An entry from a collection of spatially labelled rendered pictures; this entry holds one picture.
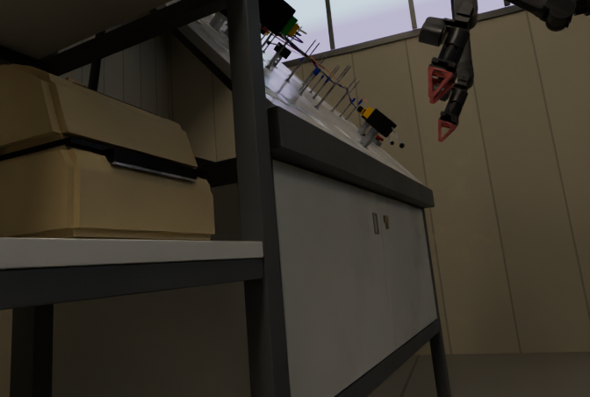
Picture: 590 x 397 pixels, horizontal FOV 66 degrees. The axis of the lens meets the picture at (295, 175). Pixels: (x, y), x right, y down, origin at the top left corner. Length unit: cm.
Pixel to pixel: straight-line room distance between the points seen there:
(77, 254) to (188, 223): 18
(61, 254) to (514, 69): 322
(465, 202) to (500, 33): 117
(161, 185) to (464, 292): 281
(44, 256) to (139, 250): 8
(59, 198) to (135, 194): 7
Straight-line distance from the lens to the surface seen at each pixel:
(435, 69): 129
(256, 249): 56
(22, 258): 35
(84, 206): 42
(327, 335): 84
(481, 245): 317
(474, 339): 321
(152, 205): 48
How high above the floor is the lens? 63
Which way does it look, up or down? 11 degrees up
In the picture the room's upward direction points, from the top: 5 degrees counter-clockwise
